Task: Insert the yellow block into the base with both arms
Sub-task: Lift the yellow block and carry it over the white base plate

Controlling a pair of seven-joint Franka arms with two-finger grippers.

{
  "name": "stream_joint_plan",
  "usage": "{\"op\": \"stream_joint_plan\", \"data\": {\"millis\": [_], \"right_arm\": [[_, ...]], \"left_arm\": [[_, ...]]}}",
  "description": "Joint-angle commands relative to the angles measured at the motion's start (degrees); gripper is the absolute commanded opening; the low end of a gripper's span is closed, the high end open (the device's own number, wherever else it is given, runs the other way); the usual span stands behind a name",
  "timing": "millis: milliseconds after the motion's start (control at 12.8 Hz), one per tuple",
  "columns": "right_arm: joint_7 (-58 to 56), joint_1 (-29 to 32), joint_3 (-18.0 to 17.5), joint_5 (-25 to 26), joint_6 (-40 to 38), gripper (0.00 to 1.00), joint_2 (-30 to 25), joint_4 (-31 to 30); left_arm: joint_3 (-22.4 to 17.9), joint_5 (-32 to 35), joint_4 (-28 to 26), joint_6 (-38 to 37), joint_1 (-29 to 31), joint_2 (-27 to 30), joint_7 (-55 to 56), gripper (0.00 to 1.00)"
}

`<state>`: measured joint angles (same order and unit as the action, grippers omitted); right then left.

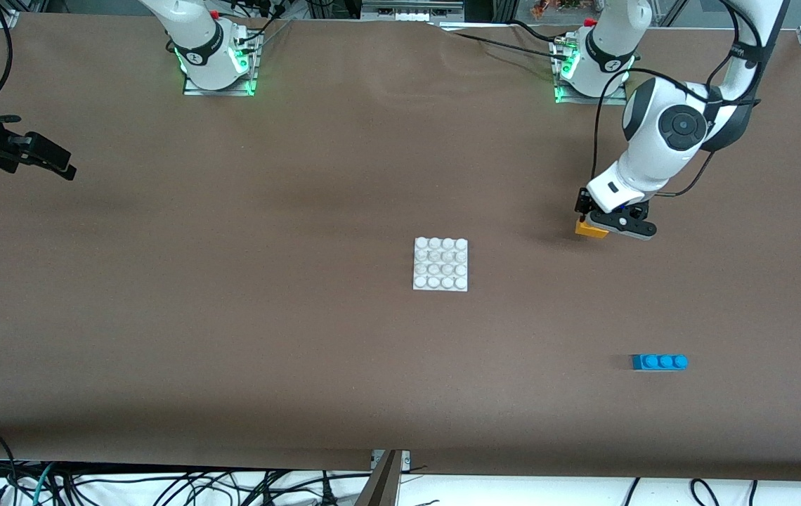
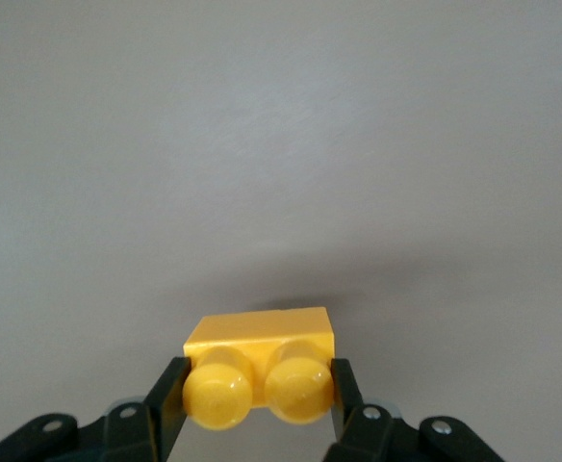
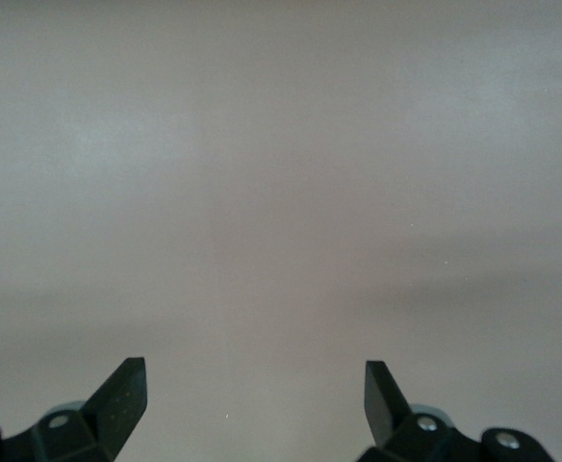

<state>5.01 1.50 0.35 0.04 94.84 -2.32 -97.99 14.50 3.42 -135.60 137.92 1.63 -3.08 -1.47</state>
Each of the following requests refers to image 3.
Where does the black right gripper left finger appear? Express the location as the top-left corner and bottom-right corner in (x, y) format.
(0, 356), (148, 462)

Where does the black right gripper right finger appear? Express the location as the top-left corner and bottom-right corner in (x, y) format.
(356, 359), (559, 462)

